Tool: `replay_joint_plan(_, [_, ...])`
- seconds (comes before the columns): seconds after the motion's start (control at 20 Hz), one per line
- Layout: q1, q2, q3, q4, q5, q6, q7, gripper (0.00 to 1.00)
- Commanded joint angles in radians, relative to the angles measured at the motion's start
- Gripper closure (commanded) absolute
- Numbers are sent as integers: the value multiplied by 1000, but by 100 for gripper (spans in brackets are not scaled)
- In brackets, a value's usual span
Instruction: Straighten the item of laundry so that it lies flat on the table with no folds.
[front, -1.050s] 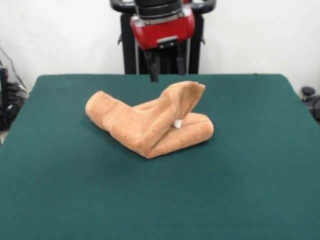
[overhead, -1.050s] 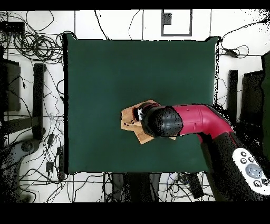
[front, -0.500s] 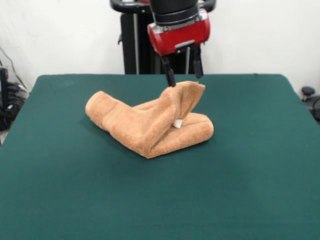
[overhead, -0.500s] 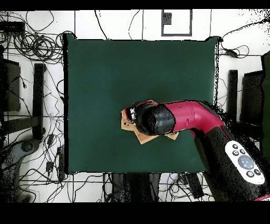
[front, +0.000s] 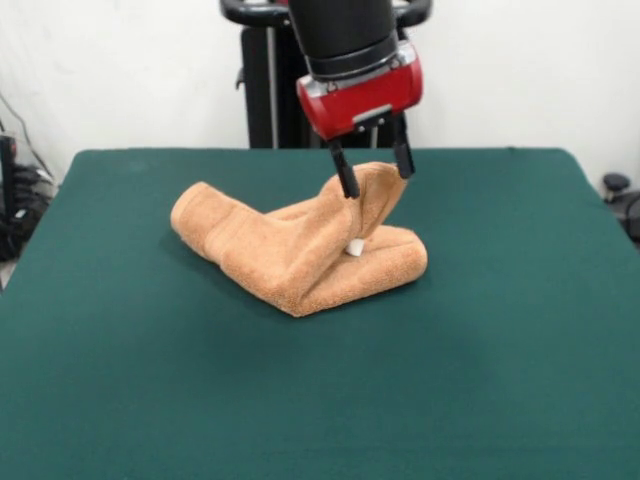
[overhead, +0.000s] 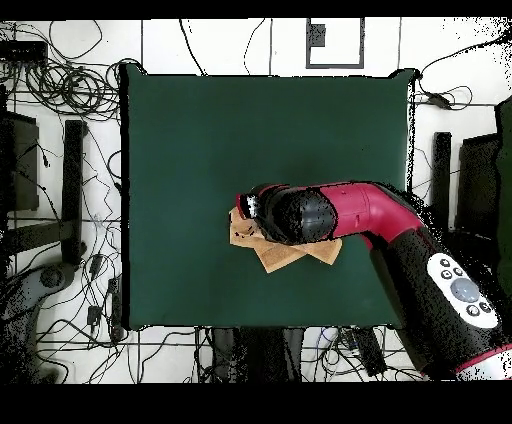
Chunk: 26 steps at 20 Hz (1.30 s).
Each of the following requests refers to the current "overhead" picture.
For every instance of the tan terry towel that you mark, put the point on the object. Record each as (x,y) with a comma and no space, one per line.
(280,256)

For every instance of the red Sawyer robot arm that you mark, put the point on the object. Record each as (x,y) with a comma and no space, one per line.
(360,204)

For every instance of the dark flat monitor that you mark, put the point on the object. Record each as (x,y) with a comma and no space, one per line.
(22,160)

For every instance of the dark green table cloth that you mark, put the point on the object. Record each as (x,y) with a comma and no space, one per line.
(200,140)

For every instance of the narrow black power strip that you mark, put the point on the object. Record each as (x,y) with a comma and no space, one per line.
(116,308)

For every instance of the small black power adapter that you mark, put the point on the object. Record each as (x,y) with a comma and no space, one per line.
(94,315)

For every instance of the grey office chair base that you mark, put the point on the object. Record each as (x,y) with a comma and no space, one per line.
(24,296)

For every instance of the black rectangular box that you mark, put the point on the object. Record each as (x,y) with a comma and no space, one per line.
(22,51)

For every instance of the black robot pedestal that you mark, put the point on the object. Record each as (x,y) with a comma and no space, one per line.
(256,352)

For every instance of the black stand frame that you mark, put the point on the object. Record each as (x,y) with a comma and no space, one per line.
(73,180)
(440,180)

